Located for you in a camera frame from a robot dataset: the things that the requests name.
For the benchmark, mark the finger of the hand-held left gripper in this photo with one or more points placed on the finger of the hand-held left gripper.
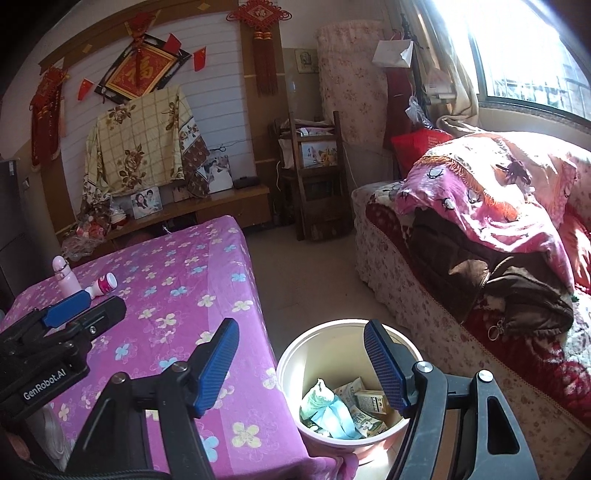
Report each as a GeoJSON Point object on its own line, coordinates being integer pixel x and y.
{"type": "Point", "coordinates": [67, 307]}
{"type": "Point", "coordinates": [99, 316]}

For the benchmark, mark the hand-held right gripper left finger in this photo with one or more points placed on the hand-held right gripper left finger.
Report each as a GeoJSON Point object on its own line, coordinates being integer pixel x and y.
{"type": "Point", "coordinates": [217, 364]}

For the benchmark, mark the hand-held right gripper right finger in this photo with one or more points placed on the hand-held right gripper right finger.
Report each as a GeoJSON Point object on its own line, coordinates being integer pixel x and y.
{"type": "Point", "coordinates": [385, 364]}

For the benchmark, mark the rainbow print carton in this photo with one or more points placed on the rainbow print carton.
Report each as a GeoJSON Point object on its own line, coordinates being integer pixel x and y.
{"type": "Point", "coordinates": [371, 401]}

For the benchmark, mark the light blue wipes packet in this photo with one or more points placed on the light blue wipes packet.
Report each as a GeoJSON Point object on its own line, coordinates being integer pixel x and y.
{"type": "Point", "coordinates": [334, 417]}

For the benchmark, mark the white trash bin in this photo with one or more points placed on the white trash bin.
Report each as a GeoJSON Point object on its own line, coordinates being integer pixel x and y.
{"type": "Point", "coordinates": [295, 369]}

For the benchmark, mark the pink water bottle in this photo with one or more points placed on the pink water bottle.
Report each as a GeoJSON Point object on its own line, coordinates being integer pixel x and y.
{"type": "Point", "coordinates": [64, 274]}

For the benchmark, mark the white bottle pink label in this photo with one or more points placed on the white bottle pink label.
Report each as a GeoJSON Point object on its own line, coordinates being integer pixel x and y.
{"type": "Point", "coordinates": [104, 284]}

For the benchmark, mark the white plastic bag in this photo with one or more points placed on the white plastic bag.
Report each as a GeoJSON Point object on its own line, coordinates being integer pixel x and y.
{"type": "Point", "coordinates": [48, 431]}

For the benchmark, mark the floral covered sofa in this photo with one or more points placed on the floral covered sofa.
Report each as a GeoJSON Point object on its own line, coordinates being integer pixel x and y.
{"type": "Point", "coordinates": [438, 323]}

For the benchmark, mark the plastic wrapped items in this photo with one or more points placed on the plastic wrapped items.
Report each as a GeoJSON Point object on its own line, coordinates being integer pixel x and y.
{"type": "Point", "coordinates": [85, 230]}

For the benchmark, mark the grey refrigerator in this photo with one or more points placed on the grey refrigerator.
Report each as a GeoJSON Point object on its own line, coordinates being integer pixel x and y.
{"type": "Point", "coordinates": [9, 230]}

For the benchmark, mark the framed couple photo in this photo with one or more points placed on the framed couple photo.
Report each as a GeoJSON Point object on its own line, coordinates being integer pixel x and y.
{"type": "Point", "coordinates": [145, 201]}

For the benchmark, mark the brown jacket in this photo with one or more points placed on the brown jacket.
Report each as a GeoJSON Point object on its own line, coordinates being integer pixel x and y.
{"type": "Point", "coordinates": [485, 277]}

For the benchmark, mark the wooden cabinet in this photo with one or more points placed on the wooden cabinet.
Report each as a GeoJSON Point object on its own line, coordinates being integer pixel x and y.
{"type": "Point", "coordinates": [221, 203]}

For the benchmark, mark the yellow floral cloth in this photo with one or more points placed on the yellow floral cloth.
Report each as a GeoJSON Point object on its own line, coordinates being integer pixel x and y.
{"type": "Point", "coordinates": [138, 143]}

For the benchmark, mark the black box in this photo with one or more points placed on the black box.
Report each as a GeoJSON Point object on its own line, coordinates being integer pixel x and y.
{"type": "Point", "coordinates": [244, 182]}

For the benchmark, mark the wedding photo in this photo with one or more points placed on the wedding photo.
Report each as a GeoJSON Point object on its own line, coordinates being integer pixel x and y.
{"type": "Point", "coordinates": [218, 173]}

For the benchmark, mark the red hanging decoration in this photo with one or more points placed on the red hanging decoration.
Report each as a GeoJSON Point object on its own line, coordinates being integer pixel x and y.
{"type": "Point", "coordinates": [46, 115]}

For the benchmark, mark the pink blanket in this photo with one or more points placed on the pink blanket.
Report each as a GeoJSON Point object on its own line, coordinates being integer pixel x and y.
{"type": "Point", "coordinates": [485, 194]}

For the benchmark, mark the dark wooden shelf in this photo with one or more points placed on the dark wooden shelf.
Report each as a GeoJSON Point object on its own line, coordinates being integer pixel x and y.
{"type": "Point", "coordinates": [314, 175]}

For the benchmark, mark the red bag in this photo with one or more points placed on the red bag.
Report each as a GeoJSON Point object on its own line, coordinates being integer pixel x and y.
{"type": "Point", "coordinates": [418, 147]}

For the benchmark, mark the red gold framed plaque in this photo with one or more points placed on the red gold framed plaque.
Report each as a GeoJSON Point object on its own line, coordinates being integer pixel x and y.
{"type": "Point", "coordinates": [141, 69]}

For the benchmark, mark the floral covered tall appliance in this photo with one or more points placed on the floral covered tall appliance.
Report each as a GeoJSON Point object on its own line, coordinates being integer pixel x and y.
{"type": "Point", "coordinates": [353, 83]}

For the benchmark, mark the beige curtain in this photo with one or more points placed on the beige curtain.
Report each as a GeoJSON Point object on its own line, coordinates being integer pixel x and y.
{"type": "Point", "coordinates": [455, 78]}

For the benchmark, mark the white paper bag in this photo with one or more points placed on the white paper bag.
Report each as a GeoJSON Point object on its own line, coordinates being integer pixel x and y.
{"type": "Point", "coordinates": [392, 53]}

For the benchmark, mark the red knot ornament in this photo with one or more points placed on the red knot ornament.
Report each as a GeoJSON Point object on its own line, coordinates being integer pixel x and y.
{"type": "Point", "coordinates": [261, 37]}

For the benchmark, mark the window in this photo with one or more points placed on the window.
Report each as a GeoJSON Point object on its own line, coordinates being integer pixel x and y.
{"type": "Point", "coordinates": [521, 50]}

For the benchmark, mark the small wall picture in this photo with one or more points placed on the small wall picture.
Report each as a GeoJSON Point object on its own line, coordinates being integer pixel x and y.
{"type": "Point", "coordinates": [306, 60]}

